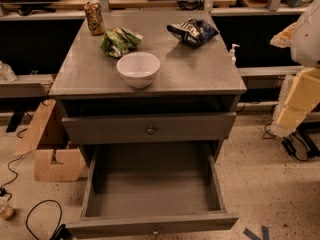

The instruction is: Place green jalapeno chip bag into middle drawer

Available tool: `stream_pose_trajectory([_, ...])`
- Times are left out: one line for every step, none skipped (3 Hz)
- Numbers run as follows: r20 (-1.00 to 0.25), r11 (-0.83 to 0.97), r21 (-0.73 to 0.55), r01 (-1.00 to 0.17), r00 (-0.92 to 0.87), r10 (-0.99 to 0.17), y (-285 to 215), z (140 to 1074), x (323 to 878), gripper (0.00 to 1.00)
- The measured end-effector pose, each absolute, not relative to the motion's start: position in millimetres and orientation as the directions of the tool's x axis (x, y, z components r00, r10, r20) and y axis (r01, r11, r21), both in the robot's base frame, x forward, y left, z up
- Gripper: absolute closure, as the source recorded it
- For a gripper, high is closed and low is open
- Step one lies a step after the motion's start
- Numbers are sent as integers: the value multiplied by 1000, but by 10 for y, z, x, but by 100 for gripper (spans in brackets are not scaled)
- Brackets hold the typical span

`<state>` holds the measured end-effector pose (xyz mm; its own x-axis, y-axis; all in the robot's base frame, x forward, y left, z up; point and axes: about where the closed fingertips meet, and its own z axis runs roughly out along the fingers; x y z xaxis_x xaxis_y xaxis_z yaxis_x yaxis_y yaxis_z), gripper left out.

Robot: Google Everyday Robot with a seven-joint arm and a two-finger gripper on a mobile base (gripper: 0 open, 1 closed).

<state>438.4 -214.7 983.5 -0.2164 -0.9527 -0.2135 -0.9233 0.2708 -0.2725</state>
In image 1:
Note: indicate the blue chip bag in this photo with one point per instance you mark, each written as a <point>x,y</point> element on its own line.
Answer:
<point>193,32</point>

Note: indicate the clear plastic cup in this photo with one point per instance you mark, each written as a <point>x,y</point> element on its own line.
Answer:
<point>6,210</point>

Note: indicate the clear plastic bag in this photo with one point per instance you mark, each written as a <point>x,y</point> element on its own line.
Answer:
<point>6,73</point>

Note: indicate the green jalapeno chip bag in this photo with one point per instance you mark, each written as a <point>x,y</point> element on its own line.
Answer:
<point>117,42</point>

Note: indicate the white pump bottle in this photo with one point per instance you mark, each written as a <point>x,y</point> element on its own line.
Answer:
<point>232,53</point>

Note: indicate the wooden block stand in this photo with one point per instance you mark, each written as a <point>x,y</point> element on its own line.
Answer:
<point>55,158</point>

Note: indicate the grey open bottom drawer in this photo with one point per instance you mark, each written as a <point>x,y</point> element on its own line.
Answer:
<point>152,188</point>

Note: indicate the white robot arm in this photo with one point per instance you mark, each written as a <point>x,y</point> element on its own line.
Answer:
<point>305,43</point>

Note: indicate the brown drink can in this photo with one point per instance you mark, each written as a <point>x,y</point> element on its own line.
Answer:
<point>94,17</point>

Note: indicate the grey drawer cabinet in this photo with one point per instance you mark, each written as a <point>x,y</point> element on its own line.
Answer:
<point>163,91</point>

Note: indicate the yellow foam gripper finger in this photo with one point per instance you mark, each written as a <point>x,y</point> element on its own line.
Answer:
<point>299,95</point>
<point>283,38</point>

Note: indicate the white ceramic bowl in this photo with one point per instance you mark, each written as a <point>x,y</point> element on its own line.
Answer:
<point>138,69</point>

